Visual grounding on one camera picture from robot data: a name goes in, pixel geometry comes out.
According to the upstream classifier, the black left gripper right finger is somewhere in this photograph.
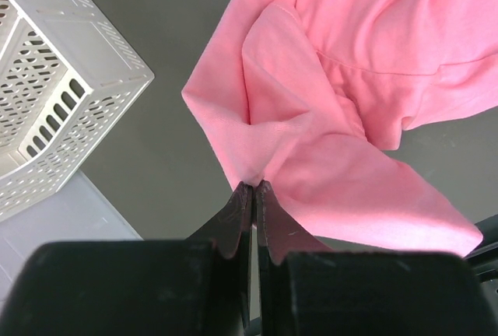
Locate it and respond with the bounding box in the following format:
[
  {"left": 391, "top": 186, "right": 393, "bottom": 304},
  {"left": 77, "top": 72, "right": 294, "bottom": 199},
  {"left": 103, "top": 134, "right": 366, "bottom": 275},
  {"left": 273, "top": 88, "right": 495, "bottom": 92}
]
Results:
[{"left": 254, "top": 181, "right": 497, "bottom": 335}]

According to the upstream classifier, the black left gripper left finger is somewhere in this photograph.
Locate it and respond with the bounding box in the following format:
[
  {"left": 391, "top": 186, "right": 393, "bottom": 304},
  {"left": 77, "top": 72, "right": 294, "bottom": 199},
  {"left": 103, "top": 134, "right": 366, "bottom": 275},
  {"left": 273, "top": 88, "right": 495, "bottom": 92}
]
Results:
[{"left": 1, "top": 184, "right": 251, "bottom": 335}]

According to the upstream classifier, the pink t shirt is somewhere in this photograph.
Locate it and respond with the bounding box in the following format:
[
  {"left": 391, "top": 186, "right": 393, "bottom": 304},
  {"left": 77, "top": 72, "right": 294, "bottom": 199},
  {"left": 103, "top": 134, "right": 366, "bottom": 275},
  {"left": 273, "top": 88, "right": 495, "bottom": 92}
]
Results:
[{"left": 182, "top": 0, "right": 497, "bottom": 257}]

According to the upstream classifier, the white perforated file organizer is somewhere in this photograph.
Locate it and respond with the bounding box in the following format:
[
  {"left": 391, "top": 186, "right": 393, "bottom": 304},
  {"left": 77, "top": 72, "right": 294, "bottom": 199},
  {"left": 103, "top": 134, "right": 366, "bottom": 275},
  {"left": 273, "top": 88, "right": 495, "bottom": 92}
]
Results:
[{"left": 1, "top": 0, "right": 154, "bottom": 219}]

